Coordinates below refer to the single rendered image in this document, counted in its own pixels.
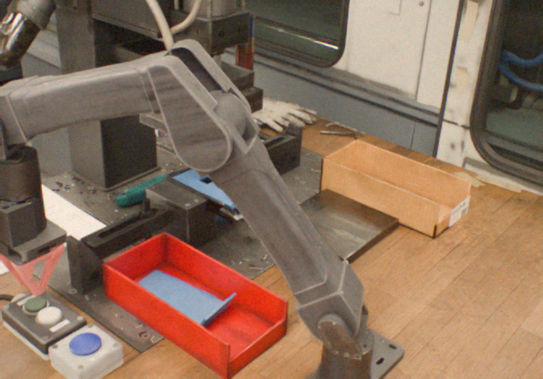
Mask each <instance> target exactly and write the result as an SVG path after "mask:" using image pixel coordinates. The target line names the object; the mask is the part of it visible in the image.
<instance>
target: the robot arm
mask: <svg viewBox="0 0 543 379"><path fill-rule="evenodd" d="M144 113H149V114H159V113H162V117H163V119H164V122H165V125H166V128H167V131H168V133H169V136H170V140H171V143H172V145H173V148H174V150H175V153H176V155H177V156H178V158H179V159H180V160H181V161H182V162H183V163H184V164H185V165H186V166H189V167H190V168H192V169H194V170H195V171H196V173H197V174H198V176H199V177H201V178H203V177H205V176H206V175H208V176H209V177H210V179H211V180H212V181H213V182H214V184H215V185H216V186H217V187H218V188H219V189H221V190H222V191H223V192H224V193H225V194H226V195H227V196H228V197H229V199H230V200H231V201H232V202H233V204H234V205H235V206H236V208H237V209H238V211H239V212H240V213H241V214H242V216H243V217H244V218H245V220H246V222H247V223H248V224H249V226H250V227H251V228H252V230H253V231H254V232H255V234H256V236H257V237H258V239H259V240H260V242H261V243H262V244H263V245H264V247H265V248H266V250H267V252H268V253H269V254H270V256H271V257H272V258H273V260H274V261H275V263H276V265H277V266H278V268H279V269H280V271H281V272H282V274H283V276H284V278H285V279H286V281H287V283H288V287H289V289H290V291H291V293H292V295H293V296H294V297H295V298H296V300H297V305H296V308H295V311H296V313H297V315H298V316H299V317H300V319H301V320H302V321H303V323H304V324H305V326H306V327H307V328H308V330H309V332H310V333H311V334H312V335H313V336H314V337H315V338H316V339H318V340H320V341H322V342H323V344H322V358H321V360H320V361H319V363H318V366H317V368H316V369H315V370H314V371H313V372H312V373H310V374H309V375H308V376H307V377H306V378H305V379H383V378H384V377H385V376H386V375H387V374H388V373H389V372H390V371H391V370H392V369H393V368H394V367H395V366H396V365H397V364H398V363H399V362H400V361H401V360H402V359H403V357H404V353H405V349H404V347H403V346H401V345H399V344H397V343H395V342H394V341H392V340H390V339H388V338H386V337H385V336H383V335H380V334H378V333H377V332H375V331H373V330H371V329H369V328H367V327H366V326H367V320H368V309H367V307H366V305H365V303H364V286H363V284H362V282H361V281H360V279H359V277H358V276H357V274H356V273H355V272H354V270H353V269H352V267H351V265H350V264H349V262H348V261H347V260H344V261H343V262H342V261H341V260H340V258H339V257H338V256H337V254H336V253H335V252H334V251H333V250H332V249H330V248H329V247H328V245H327V244H326V243H325V242H324V241H323V239H322V238H321V236H320V235H319V234H318V232H317V230H316V229H315V228H314V227H313V225H312V224H311V222H310V221H309V219H308V217H307V216H306V215H305V213H304V212H303V210H302V209H301V207H300V205H299V204H298V203H297V201H296V200H295V198H294V197H293V195H292V193H291V192H290V191H289V189H288V188H287V186H286V185H285V183H284V181H283V180H282V178H281V177H280V175H279V174H278V172H277V170H276V169H275V167H274V166H273V164H272V161H271V160H270V158H269V155H268V152H267V150H266V148H265V146H264V144H263V143H262V142H261V140H260V139H259V137H258V134H259V131H260V128H259V126H258V125H257V124H256V123H255V120H254V119H253V117H252V116H251V109H250V105H249V103H248V102H247V100H246V99H245V97H244V96H243V95H242V94H241V92H240V91H239V90H238V89H237V87H236V86H235V85H234V84H233V83H232V82H231V81H230V80H229V79H228V77H227V76H226V75H225V74H224V73H223V71H222V70H221V69H220V68H219V66H218V65H217V64H216V63H215V62H214V60H213V59H212V58H211V57H210V56H209V55H208V54H207V53H206V52H205V50H204V49H203V48H202V47H201V45H200V44H199V43H198V42H196V41H195V40H181V41H178V42H177V43H176V44H174V45H173V46H172V47H171V48H169V50H168V51H164V52H160V53H155V54H151V55H148V56H145V57H142V58H139V59H136V60H134V61H128V62H124V63H120V64H115V65H109V66H104V67H100V68H96V69H89V70H85V71H81V72H77V73H72V74H66V75H61V76H52V75H51V76H45V77H41V78H38V76H35V77H30V78H24V79H20V80H15V81H12V82H8V83H7V84H6V85H4V86H2V87H0V261H1V262H2V264H3V265H4V266H5V267H6V268H7V269H8V271H9V272H10V273H11V274H12V276H13V277H14V278H15V279H16V280H17V281H18V282H19V284H20V285H22V286H23V285H25V284H26V285H27V286H28V288H29V289H30V290H31V292H32V293H33V295H34V296H36V297H37V296H39V295H40V294H42V293H44V292H45V289H46V288H47V285H48V282H49V279H50V276H51V275H52V272H53V269H54V268H55V267H56V265H57V262H58V261H59V259H60V257H61V255H62V254H63V252H64V250H65V245H64V243H66V242H68V236H67V231H66V230H64V229H63V228H61V227H60V226H59V225H57V224H55V223H54V222H52V221H50V220H49V219H48V218H47V217H46V214H45V207H44V196H43V189H42V182H41V177H40V164H39V158H38V152H37V149H36V148H35V147H32V146H30V145H25V144H26V143H28V142H29V141H30V140H31V139H32V138H33V137H35V136H37V135H41V134H46V133H50V132H53V131H56V130H58V129H60V128H64V127H69V126H73V125H77V124H85V123H90V122H94V121H99V120H107V119H111V118H116V117H121V116H131V115H136V114H144ZM43 259H46V262H45V265H44V270H43V273H42V277H41V280H40V283H39V284H38V285H37V283H36V282H35V281H34V279H33V277H32V274H33V270H34V266H35V263H38V262H39V261H41V260H43Z"/></svg>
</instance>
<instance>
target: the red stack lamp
mask: <svg viewBox="0 0 543 379"><path fill-rule="evenodd" d="M235 65H237V66H240V67H242V68H245V69H249V70H252V69H253V68H254V53H249V54H242V53H237V52H235Z"/></svg>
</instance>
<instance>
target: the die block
mask: <svg viewBox="0 0 543 379"><path fill-rule="evenodd" d="M146 198H149V199H150V204H161V205H163V206H165V207H166V208H167V227H165V228H163V229H161V230H159V231H157V232H155V233H154V234H155V235H158V234H160V233H162V232H164V231H165V232H167V233H168V234H171V235H172V236H174V237H176V238H178V239H179V240H181V241H183V242H185V243H186V244H188V245H190V246H192V247H194V248H196V249H198V248H200V247H201V246H203V245H205V244H206V243H208V242H211V241H212V240H213V239H215V238H216V214H214V213H211V212H209V211H208V210H207V205H206V206H204V207H203V208H200V209H198V210H196V211H195V212H193V213H190V214H188V215H187V214H185V213H182V212H180V211H179V210H177V209H176V208H173V207H171V206H170V205H168V204H165V203H163V202H161V201H160V200H158V199H156V198H154V197H152V196H150V195H148V194H146Z"/></svg>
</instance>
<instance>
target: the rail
mask: <svg viewBox="0 0 543 379"><path fill-rule="evenodd" d="M166 180H168V181H170V182H172V183H174V184H176V185H178V186H180V187H182V188H184V189H186V190H188V191H190V192H192V193H194V194H196V195H198V196H200V197H202V198H204V199H206V200H207V210H208V211H209V212H211V213H214V214H216V215H218V216H219V217H222V215H221V214H220V213H219V210H220V209H218V208H219V207H220V208H222V207H223V204H224V203H222V202H220V201H219V200H216V199H214V198H212V197H211V196H208V195H206V194H204V193H203V192H199V191H197V190H196V189H194V188H192V187H189V186H188V185H186V184H184V183H181V182H179V181H178V180H176V179H173V178H171V177H170V176H167V177H166ZM208 202H210V203H212V204H214V205H215V206H216V205H217V206H219V207H218V208H215V207H213V205H211V204H210V203H208Z"/></svg>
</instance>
